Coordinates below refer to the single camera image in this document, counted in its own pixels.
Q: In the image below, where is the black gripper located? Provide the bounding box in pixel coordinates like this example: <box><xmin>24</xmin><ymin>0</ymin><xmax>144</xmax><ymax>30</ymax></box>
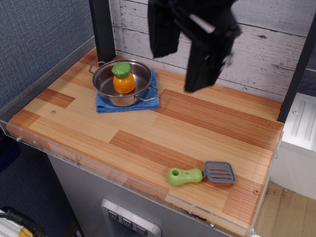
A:
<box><xmin>148</xmin><ymin>0</ymin><xmax>241</xmax><ymax>92</ymax></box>

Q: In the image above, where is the green handled grey spatula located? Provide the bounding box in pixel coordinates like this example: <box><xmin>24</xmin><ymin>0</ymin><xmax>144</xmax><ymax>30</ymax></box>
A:
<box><xmin>167</xmin><ymin>160</ymin><xmax>236</xmax><ymax>186</ymax></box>

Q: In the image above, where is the orange toy carrot green top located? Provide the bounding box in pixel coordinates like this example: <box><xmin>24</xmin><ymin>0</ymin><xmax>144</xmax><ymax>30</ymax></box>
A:
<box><xmin>111</xmin><ymin>62</ymin><xmax>136</xmax><ymax>94</ymax></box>

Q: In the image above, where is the blue folded cloth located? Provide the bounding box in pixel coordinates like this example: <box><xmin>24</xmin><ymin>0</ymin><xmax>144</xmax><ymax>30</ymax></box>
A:
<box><xmin>96</xmin><ymin>68</ymin><xmax>159</xmax><ymax>114</ymax></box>

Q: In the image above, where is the stainless steel pot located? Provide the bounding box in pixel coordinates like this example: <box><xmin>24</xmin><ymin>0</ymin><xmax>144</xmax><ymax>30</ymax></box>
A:
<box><xmin>89</xmin><ymin>59</ymin><xmax>158</xmax><ymax>107</ymax></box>

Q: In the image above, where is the silver button control panel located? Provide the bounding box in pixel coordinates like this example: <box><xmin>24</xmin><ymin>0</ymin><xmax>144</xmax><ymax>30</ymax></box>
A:
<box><xmin>101</xmin><ymin>198</ymin><xmax>162</xmax><ymax>237</ymax></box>

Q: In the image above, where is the black vertical post left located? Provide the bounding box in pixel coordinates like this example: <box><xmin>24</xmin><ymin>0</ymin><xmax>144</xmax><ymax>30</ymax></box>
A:
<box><xmin>89</xmin><ymin>0</ymin><xmax>116</xmax><ymax>62</ymax></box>

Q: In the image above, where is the black vertical post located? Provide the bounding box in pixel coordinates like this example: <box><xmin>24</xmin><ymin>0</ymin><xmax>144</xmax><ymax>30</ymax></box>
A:
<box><xmin>277</xmin><ymin>14</ymin><xmax>316</xmax><ymax>123</ymax></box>
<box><xmin>89</xmin><ymin>0</ymin><xmax>116</xmax><ymax>62</ymax></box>

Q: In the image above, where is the black vertical post right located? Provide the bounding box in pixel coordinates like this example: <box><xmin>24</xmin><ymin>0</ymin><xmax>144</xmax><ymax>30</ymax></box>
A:
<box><xmin>277</xmin><ymin>14</ymin><xmax>316</xmax><ymax>123</ymax></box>

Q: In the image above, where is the white aluminium rail block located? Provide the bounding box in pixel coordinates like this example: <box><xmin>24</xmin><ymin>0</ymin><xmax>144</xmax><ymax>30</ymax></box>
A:
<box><xmin>270</xmin><ymin>93</ymin><xmax>316</xmax><ymax>199</ymax></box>

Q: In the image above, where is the yellow black cable bundle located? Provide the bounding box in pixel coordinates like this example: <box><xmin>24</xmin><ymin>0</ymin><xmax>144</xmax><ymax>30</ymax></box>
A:
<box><xmin>0</xmin><ymin>206</ymin><xmax>46</xmax><ymax>237</ymax></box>

